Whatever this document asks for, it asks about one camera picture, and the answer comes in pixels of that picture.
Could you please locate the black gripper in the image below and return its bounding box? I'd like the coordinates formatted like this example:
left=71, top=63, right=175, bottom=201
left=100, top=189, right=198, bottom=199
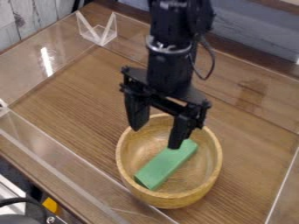
left=121, top=49, right=211, bottom=150

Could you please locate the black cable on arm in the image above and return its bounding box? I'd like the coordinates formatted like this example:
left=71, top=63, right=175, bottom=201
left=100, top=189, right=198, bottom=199
left=189, top=38, right=218, bottom=81

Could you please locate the clear acrylic corner bracket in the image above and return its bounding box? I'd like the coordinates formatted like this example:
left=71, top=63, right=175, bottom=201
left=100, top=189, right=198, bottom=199
left=75, top=11, right=118, bottom=46

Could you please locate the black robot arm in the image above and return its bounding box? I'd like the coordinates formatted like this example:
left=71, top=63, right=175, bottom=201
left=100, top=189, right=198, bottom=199
left=121, top=0, right=215, bottom=149

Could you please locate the yellow and black device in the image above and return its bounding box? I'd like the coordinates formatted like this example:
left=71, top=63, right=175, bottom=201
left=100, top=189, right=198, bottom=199
left=32, top=193, right=82, bottom=224

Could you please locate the clear acrylic front wall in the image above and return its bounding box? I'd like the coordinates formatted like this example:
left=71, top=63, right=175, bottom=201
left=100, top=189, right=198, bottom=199
left=0, top=108, right=179, bottom=224

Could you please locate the green rectangular block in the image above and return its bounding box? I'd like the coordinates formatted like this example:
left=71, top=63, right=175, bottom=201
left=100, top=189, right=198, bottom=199
left=135, top=139, right=199, bottom=191

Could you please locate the black cable bottom left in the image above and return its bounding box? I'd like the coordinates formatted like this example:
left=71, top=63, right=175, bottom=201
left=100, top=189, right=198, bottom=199
left=0, top=197, right=43, bottom=224

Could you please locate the brown wooden bowl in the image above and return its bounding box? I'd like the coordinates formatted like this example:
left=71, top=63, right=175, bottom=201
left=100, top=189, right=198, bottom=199
left=117, top=114, right=223, bottom=209

